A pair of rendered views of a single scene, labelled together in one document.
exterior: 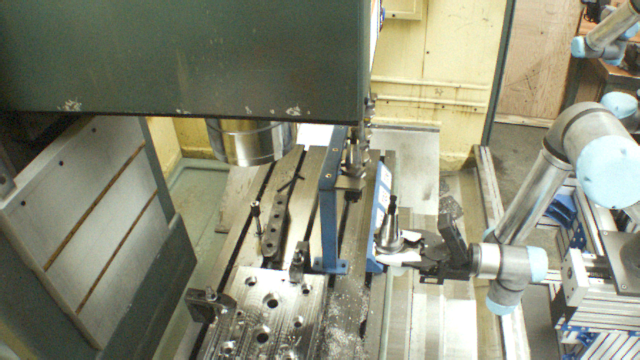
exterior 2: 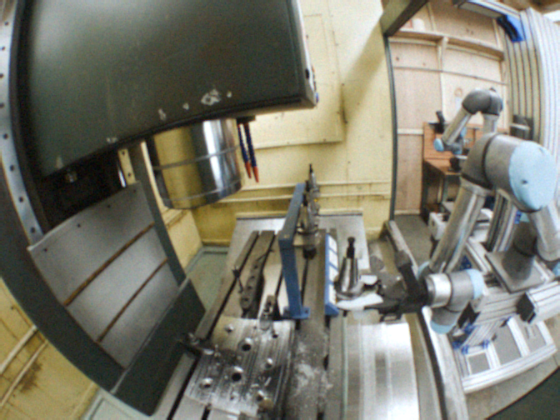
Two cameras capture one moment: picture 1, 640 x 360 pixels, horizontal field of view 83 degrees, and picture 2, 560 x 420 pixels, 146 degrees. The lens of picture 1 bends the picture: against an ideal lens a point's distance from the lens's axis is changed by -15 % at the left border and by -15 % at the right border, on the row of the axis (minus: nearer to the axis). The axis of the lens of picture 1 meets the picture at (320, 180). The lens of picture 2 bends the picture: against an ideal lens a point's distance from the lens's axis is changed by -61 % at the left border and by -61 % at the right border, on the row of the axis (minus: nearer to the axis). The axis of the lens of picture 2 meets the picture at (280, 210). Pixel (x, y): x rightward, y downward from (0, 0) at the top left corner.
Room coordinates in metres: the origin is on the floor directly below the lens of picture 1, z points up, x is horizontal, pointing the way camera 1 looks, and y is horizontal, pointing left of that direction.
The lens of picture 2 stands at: (0.28, -0.03, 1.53)
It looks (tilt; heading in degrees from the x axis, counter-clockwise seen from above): 24 degrees down; 2
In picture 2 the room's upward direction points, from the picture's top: 8 degrees counter-clockwise
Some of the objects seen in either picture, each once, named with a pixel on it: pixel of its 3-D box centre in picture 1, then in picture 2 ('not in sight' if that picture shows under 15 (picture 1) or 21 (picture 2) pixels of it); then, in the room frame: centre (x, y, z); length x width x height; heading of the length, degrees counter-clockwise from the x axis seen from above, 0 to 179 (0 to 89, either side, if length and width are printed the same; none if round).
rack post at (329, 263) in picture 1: (328, 230); (292, 284); (0.79, -0.02, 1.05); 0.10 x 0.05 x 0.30; 78
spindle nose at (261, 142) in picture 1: (250, 113); (196, 160); (0.65, 0.11, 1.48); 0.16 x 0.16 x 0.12
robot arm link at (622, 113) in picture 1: (616, 115); not in sight; (1.07, -1.00, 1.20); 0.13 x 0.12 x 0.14; 90
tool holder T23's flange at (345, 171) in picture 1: (353, 168); (307, 230); (0.83, -0.08, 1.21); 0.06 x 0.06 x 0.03
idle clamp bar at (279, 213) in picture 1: (276, 230); (252, 287); (0.91, 0.14, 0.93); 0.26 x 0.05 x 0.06; 173
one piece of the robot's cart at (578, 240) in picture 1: (573, 248); (462, 273); (0.85, -0.85, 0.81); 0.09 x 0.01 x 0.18; 165
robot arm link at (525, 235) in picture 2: not in sight; (532, 229); (0.58, -0.86, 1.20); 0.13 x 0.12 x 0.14; 170
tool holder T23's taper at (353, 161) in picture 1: (353, 153); (306, 216); (0.83, -0.08, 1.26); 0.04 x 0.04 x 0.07
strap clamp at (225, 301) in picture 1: (212, 304); (197, 346); (0.61, 0.28, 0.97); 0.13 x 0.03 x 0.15; 78
